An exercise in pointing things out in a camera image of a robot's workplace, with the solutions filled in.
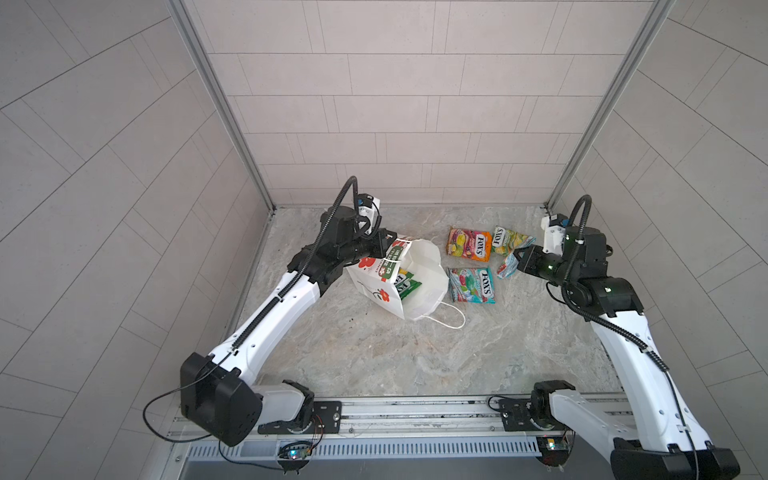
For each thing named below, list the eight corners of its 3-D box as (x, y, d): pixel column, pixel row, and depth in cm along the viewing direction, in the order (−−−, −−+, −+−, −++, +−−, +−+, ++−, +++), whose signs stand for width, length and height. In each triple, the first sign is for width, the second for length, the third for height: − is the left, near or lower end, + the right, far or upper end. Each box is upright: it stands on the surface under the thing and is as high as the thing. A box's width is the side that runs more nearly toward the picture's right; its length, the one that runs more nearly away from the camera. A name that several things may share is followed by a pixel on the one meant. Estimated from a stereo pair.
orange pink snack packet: (444, 255, 104) (446, 249, 102) (447, 231, 111) (448, 226, 109) (490, 262, 103) (492, 256, 100) (490, 238, 109) (492, 232, 107)
